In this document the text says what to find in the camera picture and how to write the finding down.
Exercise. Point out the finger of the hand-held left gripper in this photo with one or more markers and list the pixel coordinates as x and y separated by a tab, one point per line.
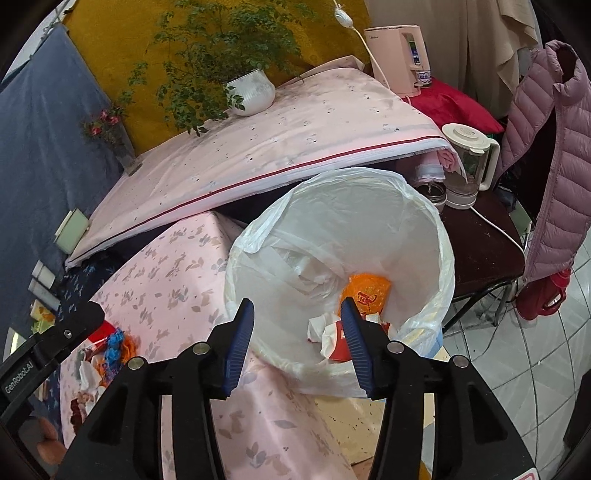
69	333

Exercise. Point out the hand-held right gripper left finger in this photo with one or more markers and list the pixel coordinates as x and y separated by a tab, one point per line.
240	344

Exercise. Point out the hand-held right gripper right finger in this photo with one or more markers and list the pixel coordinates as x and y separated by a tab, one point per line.
354	344

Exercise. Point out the white trash bin bag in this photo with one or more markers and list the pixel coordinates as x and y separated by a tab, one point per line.
369	230

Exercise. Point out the person's left hand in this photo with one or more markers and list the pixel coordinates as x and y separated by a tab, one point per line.
48	438

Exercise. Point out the red and white carton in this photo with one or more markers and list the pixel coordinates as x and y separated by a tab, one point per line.
341	350

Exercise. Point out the yellow green box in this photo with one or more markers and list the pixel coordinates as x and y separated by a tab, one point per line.
44	318

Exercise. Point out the crumpled white tissue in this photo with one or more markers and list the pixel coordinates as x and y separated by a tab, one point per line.
321	330

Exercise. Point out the small white bottle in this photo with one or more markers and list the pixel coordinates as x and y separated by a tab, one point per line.
45	274
44	295

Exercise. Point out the dark blue floral cloth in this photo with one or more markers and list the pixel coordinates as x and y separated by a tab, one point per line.
78	286

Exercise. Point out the orange plastic bag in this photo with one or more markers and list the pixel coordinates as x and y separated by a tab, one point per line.
369	290

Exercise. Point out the brown printed wrapper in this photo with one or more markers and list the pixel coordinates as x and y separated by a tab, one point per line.
82	408

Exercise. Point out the pink floral sheet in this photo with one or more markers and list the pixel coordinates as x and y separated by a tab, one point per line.
175	286

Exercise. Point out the pale green box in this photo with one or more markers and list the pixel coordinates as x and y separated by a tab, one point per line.
69	230

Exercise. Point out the dark brown chair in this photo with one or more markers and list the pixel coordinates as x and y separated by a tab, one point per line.
485	258

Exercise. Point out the pink steel cup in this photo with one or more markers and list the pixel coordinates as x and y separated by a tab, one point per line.
431	196

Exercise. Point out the red thermos flask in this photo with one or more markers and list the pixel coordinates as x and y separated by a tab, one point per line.
540	295

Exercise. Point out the glass vase with pink flowers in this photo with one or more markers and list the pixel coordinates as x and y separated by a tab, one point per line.
121	147

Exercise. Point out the folded pink cloth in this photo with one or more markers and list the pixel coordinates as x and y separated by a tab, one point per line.
436	164

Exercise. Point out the pink dotted blanket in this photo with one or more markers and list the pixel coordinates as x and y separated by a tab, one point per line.
277	147

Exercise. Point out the white blender jug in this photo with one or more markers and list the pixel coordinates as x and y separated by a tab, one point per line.
466	138

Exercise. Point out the green plant in white pot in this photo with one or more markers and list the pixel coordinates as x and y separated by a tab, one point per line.
251	92

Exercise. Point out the red cushion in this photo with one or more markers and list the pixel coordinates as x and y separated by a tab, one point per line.
452	108

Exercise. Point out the small printed cup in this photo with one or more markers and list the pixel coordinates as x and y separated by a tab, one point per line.
424	78

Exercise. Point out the pink down jacket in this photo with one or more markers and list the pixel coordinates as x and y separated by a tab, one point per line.
563	161

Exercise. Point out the beige curtain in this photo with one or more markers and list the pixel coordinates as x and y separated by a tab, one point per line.
480	46

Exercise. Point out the blue wall cloth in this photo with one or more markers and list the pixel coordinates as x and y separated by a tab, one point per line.
37	161

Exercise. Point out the yellow wall cloth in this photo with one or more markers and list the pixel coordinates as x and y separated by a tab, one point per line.
106	55

